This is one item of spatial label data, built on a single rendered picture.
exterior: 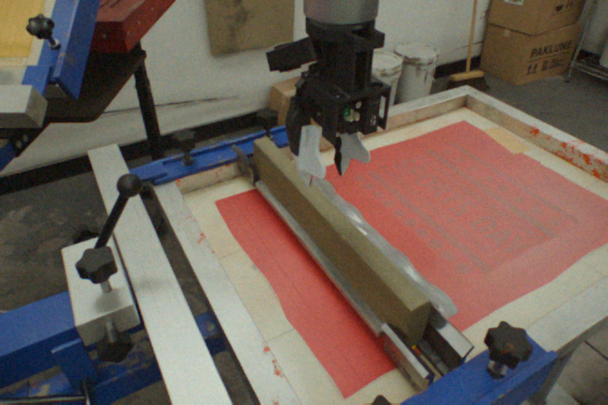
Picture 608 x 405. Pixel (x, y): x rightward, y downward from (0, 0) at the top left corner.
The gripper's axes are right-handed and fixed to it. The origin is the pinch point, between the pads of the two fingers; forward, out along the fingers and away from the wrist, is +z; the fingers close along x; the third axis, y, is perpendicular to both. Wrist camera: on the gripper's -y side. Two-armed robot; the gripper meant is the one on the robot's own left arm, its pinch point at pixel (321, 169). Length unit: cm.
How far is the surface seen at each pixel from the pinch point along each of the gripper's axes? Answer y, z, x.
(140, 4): -100, 3, 1
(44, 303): -2.6, 8.1, -35.3
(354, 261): 9.8, 7.7, -1.1
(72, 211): -165, 114, -39
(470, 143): -11.9, 16.3, 45.6
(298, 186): -5.2, 6.1, -0.6
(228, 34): -192, 49, 63
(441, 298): 15.5, 15.8, 10.4
